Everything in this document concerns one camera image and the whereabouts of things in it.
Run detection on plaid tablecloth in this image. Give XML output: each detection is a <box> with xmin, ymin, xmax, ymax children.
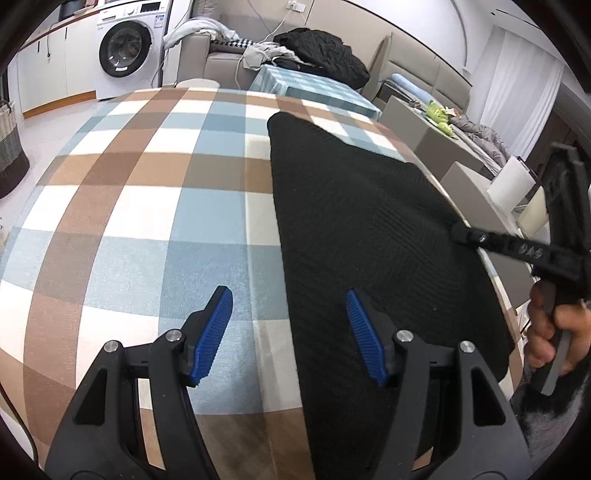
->
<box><xmin>0</xmin><ymin>88</ymin><xmax>525</xmax><ymax>480</ymax></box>

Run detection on black jacket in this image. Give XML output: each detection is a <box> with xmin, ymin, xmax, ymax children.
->
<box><xmin>274</xmin><ymin>28</ymin><xmax>370</xmax><ymax>88</ymax></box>

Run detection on person's right hand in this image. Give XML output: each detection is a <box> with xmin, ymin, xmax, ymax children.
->
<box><xmin>525</xmin><ymin>281</ymin><xmax>591</xmax><ymax>376</ymax></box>

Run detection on beige cube cabinet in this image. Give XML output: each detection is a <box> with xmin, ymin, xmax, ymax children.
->
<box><xmin>383</xmin><ymin>95</ymin><xmax>455</xmax><ymax>155</ymax></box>

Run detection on light grey garment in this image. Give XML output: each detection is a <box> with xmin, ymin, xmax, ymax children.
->
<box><xmin>164</xmin><ymin>18</ymin><xmax>241</xmax><ymax>47</ymax></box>

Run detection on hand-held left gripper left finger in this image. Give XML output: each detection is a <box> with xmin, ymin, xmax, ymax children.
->
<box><xmin>44</xmin><ymin>285</ymin><xmax>234</xmax><ymax>480</ymax></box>

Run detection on yellow-green toy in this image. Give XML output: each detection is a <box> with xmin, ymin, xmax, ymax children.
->
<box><xmin>425</xmin><ymin>102</ymin><xmax>455</xmax><ymax>134</ymax></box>

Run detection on blue checked tablecloth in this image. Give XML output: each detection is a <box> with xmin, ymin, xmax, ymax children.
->
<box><xmin>249</xmin><ymin>65</ymin><xmax>382</xmax><ymax>121</ymax></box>

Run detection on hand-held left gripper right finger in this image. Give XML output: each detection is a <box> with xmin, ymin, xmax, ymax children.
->
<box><xmin>344</xmin><ymin>288</ymin><xmax>532</xmax><ymax>480</ymax></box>

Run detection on beige low bench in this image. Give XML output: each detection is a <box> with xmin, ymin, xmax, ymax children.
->
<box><xmin>441</xmin><ymin>161</ymin><xmax>536</xmax><ymax>296</ymax></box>

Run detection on white curtain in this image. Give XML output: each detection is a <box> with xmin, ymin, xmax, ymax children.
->
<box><xmin>466</xmin><ymin>23</ymin><xmax>566</xmax><ymax>162</ymax></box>

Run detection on white washing machine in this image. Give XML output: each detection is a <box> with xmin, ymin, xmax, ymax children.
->
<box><xmin>97</xmin><ymin>0</ymin><xmax>174</xmax><ymax>100</ymax></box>

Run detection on black pot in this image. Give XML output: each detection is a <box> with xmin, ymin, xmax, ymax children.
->
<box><xmin>59</xmin><ymin>0</ymin><xmax>90</xmax><ymax>20</ymax></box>

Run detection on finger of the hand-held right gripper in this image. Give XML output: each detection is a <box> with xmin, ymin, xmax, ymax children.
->
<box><xmin>449</xmin><ymin>220</ymin><xmax>543</xmax><ymax>265</ymax></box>

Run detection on white base cabinets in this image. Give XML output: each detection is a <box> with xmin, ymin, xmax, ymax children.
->
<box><xmin>9</xmin><ymin>18</ymin><xmax>100</xmax><ymax>116</ymax></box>

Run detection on grey blanket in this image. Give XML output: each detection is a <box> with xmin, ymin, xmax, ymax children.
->
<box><xmin>450</xmin><ymin>115</ymin><xmax>513</xmax><ymax>171</ymax></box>

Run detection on blue pillow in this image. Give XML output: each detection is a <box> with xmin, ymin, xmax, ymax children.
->
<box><xmin>392</xmin><ymin>74</ymin><xmax>430</xmax><ymax>104</ymax></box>

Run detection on grey white garment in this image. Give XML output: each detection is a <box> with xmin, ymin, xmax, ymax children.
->
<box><xmin>242</xmin><ymin>41</ymin><xmax>287</xmax><ymax>70</ymax></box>

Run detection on woven laundry basket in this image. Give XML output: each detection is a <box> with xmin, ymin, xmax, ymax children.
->
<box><xmin>0</xmin><ymin>99</ymin><xmax>31</xmax><ymax>199</ymax></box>

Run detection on grey sofa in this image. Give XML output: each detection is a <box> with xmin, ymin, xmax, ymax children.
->
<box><xmin>178</xmin><ymin>0</ymin><xmax>384</xmax><ymax>100</ymax></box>

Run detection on beige padded headboard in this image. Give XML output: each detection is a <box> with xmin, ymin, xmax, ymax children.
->
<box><xmin>369</xmin><ymin>32</ymin><xmax>472</xmax><ymax>107</ymax></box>

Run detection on black t-shirt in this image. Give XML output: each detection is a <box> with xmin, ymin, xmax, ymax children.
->
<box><xmin>267</xmin><ymin>112</ymin><xmax>517</xmax><ymax>480</ymax></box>

